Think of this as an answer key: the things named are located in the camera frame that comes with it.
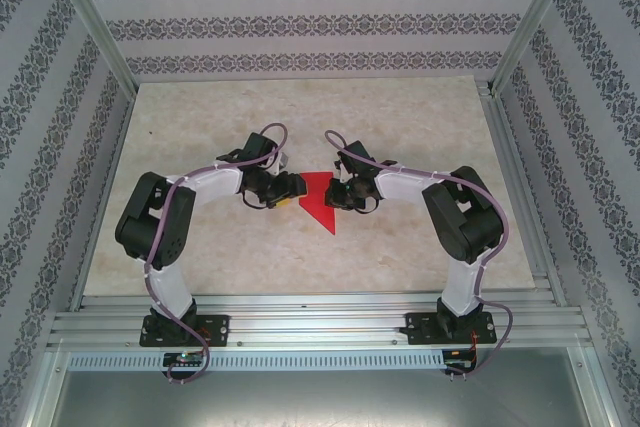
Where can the red paper sheet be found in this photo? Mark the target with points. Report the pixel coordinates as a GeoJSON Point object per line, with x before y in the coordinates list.
{"type": "Point", "coordinates": [317, 202]}

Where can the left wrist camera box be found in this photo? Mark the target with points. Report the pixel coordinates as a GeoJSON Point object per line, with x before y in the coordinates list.
{"type": "Point", "coordinates": [282, 162]}

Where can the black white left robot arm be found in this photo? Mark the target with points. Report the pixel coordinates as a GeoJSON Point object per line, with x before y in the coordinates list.
{"type": "Point", "coordinates": [150, 227]}

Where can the grey metal sheet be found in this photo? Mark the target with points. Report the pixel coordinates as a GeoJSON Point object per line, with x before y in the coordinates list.
{"type": "Point", "coordinates": [320, 399]}

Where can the aluminium side rail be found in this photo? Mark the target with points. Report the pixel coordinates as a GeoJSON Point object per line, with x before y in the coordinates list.
{"type": "Point", "coordinates": [514, 172]}
{"type": "Point", "coordinates": [116, 147]}

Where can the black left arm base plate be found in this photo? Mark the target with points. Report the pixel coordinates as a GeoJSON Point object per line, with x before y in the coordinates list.
{"type": "Point", "coordinates": [220, 329]}

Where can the aluminium mounting rail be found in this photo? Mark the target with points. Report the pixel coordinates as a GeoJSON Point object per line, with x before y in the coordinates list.
{"type": "Point", "coordinates": [320, 322]}

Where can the aluminium frame strut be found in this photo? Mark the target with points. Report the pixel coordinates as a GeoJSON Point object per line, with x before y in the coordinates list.
{"type": "Point", "coordinates": [42, 392]}
{"type": "Point", "coordinates": [597, 392]}

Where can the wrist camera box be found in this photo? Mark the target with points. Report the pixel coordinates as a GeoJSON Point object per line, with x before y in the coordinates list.
{"type": "Point", "coordinates": [340, 176]}
{"type": "Point", "coordinates": [282, 162]}

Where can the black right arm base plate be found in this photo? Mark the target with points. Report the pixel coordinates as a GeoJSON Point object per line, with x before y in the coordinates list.
{"type": "Point", "coordinates": [417, 329]}

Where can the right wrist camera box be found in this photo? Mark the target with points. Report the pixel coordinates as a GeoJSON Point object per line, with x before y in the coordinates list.
{"type": "Point", "coordinates": [340, 176]}

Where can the aluminium frame post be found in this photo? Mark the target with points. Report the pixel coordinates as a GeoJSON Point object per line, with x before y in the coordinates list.
{"type": "Point", "coordinates": [537, 19]}
{"type": "Point", "coordinates": [90, 19]}

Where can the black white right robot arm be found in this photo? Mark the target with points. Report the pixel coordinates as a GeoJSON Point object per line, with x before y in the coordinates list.
{"type": "Point", "coordinates": [465, 227]}

